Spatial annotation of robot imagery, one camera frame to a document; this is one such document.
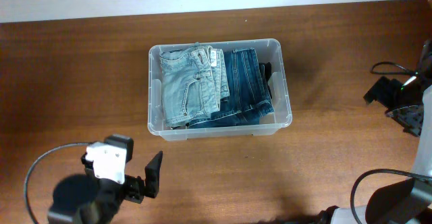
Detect dark charcoal garment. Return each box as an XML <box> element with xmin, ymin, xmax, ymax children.
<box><xmin>259</xmin><ymin>62</ymin><xmax>272</xmax><ymax>99</ymax></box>

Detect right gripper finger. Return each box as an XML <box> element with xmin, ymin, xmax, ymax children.
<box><xmin>385</xmin><ymin>105</ymin><xmax>424</xmax><ymax>137</ymax></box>
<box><xmin>363</xmin><ymin>76</ymin><xmax>402</xmax><ymax>107</ymax></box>

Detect clear plastic storage container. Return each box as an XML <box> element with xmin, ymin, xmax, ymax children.
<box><xmin>147</xmin><ymin>38</ymin><xmax>292</xmax><ymax>141</ymax></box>

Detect light blue jeans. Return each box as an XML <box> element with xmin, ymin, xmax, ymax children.
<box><xmin>159</xmin><ymin>45</ymin><xmax>230</xmax><ymax>128</ymax></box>

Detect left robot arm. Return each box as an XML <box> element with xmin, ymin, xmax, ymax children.
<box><xmin>47</xmin><ymin>134</ymin><xmax>144</xmax><ymax>224</ymax></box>

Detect dark blue jeans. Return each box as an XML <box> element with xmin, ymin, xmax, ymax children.
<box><xmin>188</xmin><ymin>48</ymin><xmax>274</xmax><ymax>129</ymax></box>

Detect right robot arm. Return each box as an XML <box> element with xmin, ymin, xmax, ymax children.
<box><xmin>305</xmin><ymin>40</ymin><xmax>431</xmax><ymax>223</ymax></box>

